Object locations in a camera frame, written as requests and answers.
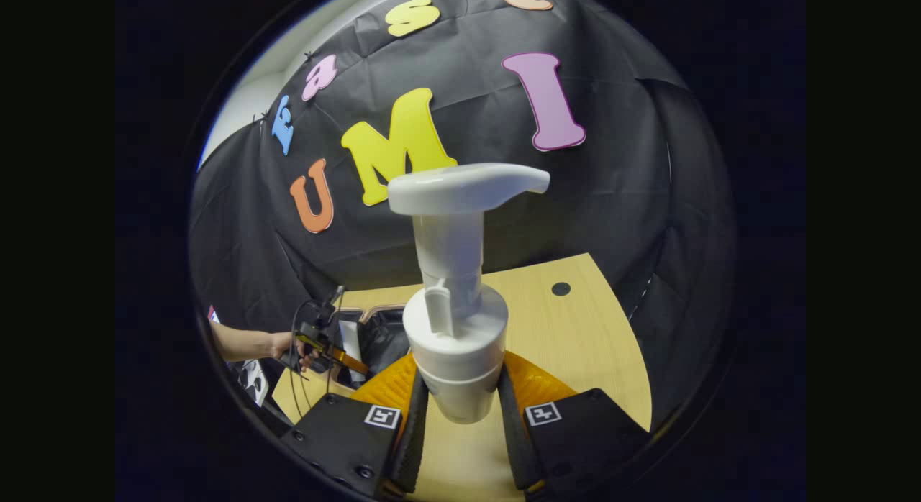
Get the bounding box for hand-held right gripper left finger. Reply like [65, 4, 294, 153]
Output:
[281, 351, 430, 500]

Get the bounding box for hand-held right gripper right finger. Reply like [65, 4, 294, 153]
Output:
[496, 351, 653, 500]

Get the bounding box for pink suitcase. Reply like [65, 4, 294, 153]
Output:
[330, 304, 417, 389]

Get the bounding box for white pump bottle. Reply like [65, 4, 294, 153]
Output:
[387, 163, 552, 425]

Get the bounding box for person's black and white clothing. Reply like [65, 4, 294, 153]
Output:
[209, 306, 271, 409]

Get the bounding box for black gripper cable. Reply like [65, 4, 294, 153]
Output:
[289, 292, 346, 411]

